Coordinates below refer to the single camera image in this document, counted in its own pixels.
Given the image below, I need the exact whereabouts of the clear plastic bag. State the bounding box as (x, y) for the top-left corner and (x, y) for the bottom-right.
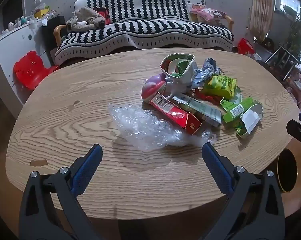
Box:
(108, 103), (217, 152)

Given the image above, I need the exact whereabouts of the wooden armrest sofa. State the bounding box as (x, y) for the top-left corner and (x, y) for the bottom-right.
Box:
(53, 15), (234, 55)

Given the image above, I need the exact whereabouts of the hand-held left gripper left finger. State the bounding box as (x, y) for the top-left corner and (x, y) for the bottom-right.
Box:
(19, 144), (103, 240)

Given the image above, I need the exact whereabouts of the blue silver wrapper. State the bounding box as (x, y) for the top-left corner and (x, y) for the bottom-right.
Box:
(192, 57), (224, 90)

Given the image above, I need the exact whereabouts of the pale cartoon print box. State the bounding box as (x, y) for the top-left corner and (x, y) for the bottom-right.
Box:
(187, 3), (206, 22)

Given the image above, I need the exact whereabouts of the green snack packet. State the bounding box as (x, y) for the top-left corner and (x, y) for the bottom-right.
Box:
(203, 74), (237, 99)

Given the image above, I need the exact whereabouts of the red bear stool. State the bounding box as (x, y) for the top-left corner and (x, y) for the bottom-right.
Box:
(13, 51), (59, 90)

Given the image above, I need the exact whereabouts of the window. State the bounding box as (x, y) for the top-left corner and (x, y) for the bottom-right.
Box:
(280, 0), (301, 12)

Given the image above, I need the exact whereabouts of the red plastic wrapper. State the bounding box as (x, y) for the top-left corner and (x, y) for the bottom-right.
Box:
(194, 90), (222, 103)

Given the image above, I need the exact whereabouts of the yellow box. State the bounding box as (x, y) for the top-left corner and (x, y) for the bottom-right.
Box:
(34, 8), (50, 18)

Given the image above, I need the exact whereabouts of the pink cartoon pillow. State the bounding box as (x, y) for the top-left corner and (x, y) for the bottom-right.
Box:
(189, 6), (227, 27)

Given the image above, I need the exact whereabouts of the white paper cup bag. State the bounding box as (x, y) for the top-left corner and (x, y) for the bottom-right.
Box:
(160, 54), (196, 84)

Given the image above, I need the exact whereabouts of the potted green plant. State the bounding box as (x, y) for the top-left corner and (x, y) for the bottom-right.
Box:
(287, 17), (301, 60)

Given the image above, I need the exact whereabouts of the black wooden chair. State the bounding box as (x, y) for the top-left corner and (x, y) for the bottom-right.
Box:
(265, 44), (299, 80)

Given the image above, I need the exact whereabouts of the beige patterned curtain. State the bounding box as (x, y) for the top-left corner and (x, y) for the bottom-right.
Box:
(249, 0), (274, 43)

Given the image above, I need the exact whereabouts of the torn green carton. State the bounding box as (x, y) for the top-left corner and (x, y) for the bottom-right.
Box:
(220, 86), (264, 139)

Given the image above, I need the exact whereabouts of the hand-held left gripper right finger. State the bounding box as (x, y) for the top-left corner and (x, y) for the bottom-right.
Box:
(202, 142), (286, 240)

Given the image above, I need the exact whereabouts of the beige crumpled clothing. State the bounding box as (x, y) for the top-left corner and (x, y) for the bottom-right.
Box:
(65, 7), (107, 33)

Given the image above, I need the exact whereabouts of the black gold-rimmed trash bin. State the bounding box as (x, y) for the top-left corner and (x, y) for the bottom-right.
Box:
(277, 148), (298, 193)

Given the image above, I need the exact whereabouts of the row of small bottles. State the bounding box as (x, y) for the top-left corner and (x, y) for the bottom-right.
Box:
(2, 15), (38, 34)

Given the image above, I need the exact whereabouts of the pink purple plastic container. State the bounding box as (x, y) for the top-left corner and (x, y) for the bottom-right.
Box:
(141, 73), (168, 103)

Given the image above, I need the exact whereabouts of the white cabinet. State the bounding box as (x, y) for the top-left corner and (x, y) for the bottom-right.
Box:
(0, 24), (53, 105)

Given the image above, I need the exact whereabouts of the red plastic bag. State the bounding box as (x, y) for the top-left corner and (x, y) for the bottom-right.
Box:
(238, 38), (255, 55)

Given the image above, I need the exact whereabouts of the white green long carton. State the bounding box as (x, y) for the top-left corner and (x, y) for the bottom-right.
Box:
(172, 94), (222, 127)

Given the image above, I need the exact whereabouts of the red cardboard box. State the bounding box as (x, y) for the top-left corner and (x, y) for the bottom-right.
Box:
(150, 92), (202, 135)

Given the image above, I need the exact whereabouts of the black white striped sofa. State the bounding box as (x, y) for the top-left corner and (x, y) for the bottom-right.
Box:
(55, 0), (234, 67)

